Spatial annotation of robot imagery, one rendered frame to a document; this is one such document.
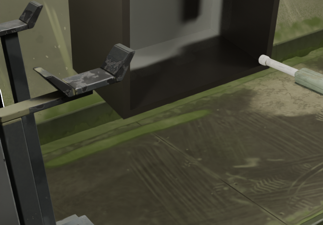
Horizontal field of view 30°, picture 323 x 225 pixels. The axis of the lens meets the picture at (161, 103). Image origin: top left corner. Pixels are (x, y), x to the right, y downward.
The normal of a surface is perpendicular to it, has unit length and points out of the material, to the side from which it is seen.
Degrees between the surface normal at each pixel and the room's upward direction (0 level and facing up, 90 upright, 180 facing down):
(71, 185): 0
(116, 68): 45
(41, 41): 57
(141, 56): 12
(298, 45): 90
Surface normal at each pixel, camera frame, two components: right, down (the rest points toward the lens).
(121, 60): -0.66, -0.43
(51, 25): 0.40, -0.22
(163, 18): 0.55, 0.49
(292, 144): -0.09, -0.90
